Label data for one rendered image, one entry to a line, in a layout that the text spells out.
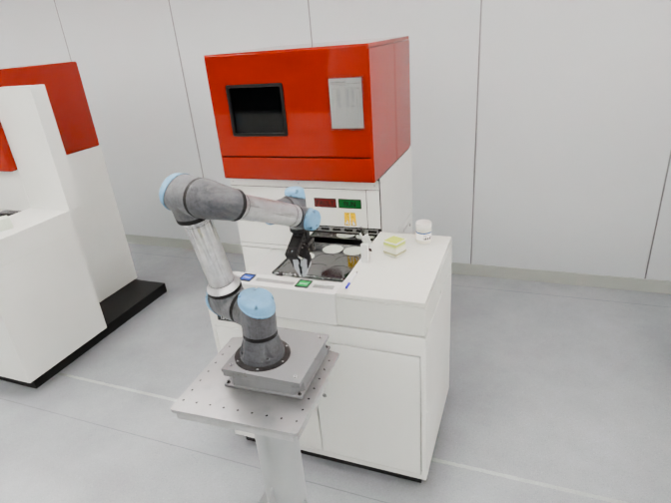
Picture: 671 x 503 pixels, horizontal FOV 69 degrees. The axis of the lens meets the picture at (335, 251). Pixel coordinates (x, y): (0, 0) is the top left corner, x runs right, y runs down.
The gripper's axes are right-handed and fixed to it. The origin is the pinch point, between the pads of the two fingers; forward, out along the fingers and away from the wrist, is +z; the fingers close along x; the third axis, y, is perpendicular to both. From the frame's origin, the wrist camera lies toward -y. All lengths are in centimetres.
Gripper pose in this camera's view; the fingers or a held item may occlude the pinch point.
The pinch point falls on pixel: (302, 275)
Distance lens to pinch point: 193.8
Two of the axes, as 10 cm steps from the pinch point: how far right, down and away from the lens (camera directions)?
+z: 0.8, 9.1, 4.1
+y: 3.5, -4.1, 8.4
